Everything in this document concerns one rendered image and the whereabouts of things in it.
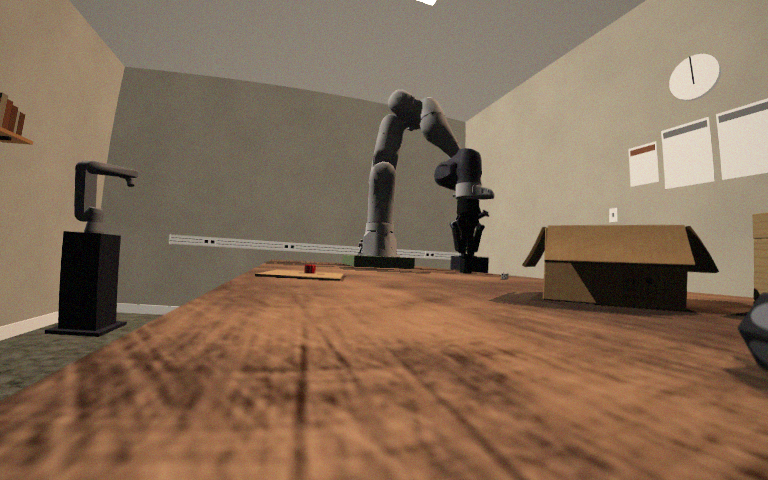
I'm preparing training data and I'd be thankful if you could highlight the brown cardboard box with flaps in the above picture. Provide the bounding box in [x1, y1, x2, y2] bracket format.
[522, 225, 719, 311]

